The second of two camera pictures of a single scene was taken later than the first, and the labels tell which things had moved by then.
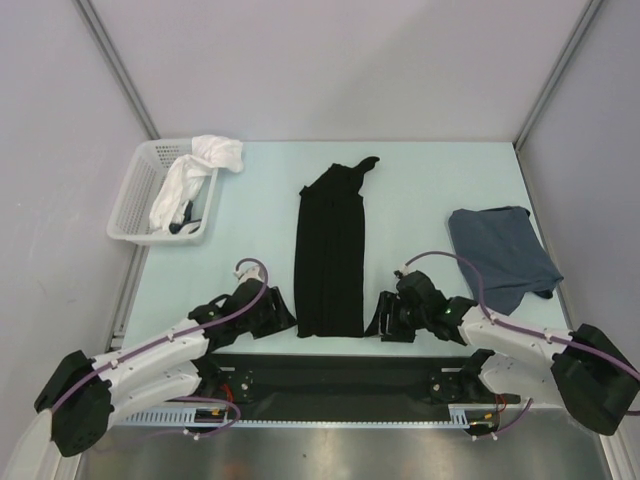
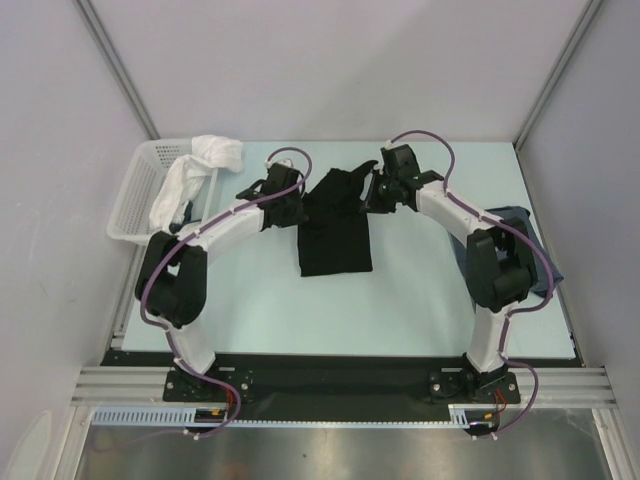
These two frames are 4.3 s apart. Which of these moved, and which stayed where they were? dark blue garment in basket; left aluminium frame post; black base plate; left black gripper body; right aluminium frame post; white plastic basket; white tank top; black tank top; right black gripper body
Moved: black tank top; left black gripper body; right black gripper body
Stayed: right aluminium frame post; left aluminium frame post; white plastic basket; white tank top; black base plate; dark blue garment in basket
